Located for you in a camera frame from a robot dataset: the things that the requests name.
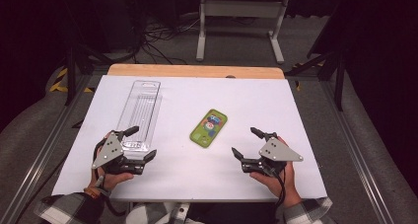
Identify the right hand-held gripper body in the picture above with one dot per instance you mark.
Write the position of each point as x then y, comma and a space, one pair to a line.
279, 151

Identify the person's torso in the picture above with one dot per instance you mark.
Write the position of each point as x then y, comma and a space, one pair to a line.
154, 214

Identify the white board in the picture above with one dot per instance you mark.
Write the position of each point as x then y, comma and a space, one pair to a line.
197, 178

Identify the person's left hand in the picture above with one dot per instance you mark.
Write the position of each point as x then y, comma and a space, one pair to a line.
115, 179

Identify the yellow black floor tape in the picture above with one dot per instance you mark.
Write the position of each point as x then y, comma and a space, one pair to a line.
59, 82

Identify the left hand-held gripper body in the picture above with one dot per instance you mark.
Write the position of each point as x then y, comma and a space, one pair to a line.
108, 150

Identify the aluminium floor rail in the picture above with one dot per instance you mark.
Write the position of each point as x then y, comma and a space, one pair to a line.
355, 145
42, 158

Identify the clear plastic package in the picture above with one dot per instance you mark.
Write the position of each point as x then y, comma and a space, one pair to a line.
141, 115

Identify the wooden table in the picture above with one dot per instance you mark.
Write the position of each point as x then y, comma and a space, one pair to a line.
184, 71

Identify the person's right hand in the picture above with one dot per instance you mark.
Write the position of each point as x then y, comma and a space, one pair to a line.
276, 186

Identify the black metal stand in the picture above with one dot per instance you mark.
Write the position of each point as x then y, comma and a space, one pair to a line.
338, 76
70, 72

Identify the green phone case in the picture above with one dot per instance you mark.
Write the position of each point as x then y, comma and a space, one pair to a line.
209, 128

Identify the white metal stand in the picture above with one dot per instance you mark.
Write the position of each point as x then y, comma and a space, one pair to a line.
241, 8

